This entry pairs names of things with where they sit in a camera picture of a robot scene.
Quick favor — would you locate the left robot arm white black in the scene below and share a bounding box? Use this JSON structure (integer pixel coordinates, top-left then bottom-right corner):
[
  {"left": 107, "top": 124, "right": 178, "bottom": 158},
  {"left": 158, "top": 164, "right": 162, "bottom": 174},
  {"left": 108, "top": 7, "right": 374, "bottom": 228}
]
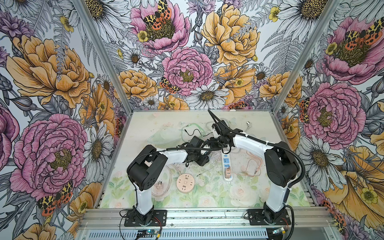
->
[{"left": 125, "top": 137, "right": 222, "bottom": 227}]

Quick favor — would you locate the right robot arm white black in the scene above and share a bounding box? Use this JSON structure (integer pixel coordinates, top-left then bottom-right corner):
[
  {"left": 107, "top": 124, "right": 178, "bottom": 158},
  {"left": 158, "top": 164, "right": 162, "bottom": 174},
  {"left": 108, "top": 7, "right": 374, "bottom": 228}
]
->
[{"left": 210, "top": 113, "right": 305, "bottom": 225}]

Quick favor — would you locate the aluminium front rail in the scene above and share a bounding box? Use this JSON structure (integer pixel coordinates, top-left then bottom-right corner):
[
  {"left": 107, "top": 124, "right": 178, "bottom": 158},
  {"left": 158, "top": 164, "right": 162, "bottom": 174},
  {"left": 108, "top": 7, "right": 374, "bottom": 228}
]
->
[{"left": 76, "top": 207, "right": 342, "bottom": 240}]

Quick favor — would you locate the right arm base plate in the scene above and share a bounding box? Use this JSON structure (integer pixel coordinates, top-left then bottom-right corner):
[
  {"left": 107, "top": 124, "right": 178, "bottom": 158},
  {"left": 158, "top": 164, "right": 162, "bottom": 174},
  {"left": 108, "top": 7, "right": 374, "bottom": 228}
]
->
[{"left": 246, "top": 209, "right": 292, "bottom": 226}]

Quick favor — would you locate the green thin cable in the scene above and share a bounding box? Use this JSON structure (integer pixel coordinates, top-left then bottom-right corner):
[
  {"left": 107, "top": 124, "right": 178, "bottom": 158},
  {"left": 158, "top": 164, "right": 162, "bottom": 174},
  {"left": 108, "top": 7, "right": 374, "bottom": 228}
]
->
[{"left": 179, "top": 122, "right": 208, "bottom": 145}]

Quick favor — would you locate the clear pink socket cable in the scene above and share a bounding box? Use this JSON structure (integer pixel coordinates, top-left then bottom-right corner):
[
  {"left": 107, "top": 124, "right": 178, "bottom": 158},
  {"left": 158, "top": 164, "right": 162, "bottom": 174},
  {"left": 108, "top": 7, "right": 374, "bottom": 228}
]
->
[{"left": 151, "top": 164, "right": 181, "bottom": 202}]

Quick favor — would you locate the white power strip cable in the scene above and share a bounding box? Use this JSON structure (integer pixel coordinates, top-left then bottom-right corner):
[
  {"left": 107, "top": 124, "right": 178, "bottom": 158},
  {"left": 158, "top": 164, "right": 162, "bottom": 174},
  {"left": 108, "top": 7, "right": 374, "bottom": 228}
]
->
[{"left": 205, "top": 119, "right": 254, "bottom": 142}]

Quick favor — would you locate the pink charger plug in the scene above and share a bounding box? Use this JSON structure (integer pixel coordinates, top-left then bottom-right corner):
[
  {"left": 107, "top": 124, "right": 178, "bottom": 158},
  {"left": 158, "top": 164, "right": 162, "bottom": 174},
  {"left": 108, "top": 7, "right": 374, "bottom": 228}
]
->
[{"left": 225, "top": 167, "right": 232, "bottom": 179}]

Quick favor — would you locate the white blue power strip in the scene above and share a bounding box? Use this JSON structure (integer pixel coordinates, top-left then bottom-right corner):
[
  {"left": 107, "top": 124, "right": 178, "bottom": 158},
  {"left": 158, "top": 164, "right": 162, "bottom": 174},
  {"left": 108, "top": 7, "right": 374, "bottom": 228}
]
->
[{"left": 222, "top": 153, "right": 233, "bottom": 184}]

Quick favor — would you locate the pink charger cable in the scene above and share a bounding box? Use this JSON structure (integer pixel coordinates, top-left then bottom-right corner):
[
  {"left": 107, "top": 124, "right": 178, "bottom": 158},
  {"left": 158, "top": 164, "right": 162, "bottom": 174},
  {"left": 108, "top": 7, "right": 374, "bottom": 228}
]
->
[{"left": 233, "top": 149, "right": 265, "bottom": 178}]

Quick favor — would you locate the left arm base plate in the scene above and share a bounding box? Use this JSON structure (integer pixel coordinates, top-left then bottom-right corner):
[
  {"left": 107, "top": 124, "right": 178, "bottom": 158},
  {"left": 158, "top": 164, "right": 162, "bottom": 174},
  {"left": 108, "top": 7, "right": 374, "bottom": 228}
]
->
[{"left": 124, "top": 209, "right": 168, "bottom": 227}]

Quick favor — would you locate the black thin cable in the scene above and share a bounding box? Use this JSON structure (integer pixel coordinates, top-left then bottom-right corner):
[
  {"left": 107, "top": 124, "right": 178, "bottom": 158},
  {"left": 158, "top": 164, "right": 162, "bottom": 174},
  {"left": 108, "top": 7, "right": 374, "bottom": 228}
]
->
[{"left": 183, "top": 128, "right": 208, "bottom": 142}]

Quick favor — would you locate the round pink power socket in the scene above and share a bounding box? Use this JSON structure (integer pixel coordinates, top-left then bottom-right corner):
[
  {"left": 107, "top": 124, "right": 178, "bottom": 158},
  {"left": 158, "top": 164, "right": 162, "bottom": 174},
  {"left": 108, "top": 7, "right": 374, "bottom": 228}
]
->
[{"left": 176, "top": 174, "right": 195, "bottom": 194}]

